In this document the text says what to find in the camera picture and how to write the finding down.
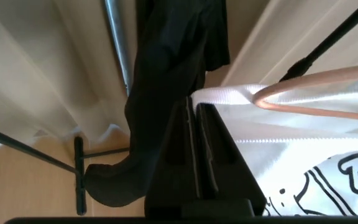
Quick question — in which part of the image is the black clothes rack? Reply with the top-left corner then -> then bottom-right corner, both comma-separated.
0,0 -> 358,216

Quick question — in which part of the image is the pink clothes hanger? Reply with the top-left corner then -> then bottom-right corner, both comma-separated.
252,63 -> 358,122

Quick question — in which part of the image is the beige curtain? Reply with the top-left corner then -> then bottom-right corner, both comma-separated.
0,0 -> 131,147
203,0 -> 358,91

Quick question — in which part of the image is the white printed garment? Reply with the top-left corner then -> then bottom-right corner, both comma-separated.
191,77 -> 358,217

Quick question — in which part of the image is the black garment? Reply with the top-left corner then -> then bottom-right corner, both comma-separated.
84,0 -> 231,208

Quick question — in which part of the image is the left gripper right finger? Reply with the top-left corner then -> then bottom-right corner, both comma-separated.
196,102 -> 267,217

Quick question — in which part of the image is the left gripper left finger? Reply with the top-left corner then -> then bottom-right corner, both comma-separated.
144,96 -> 200,218

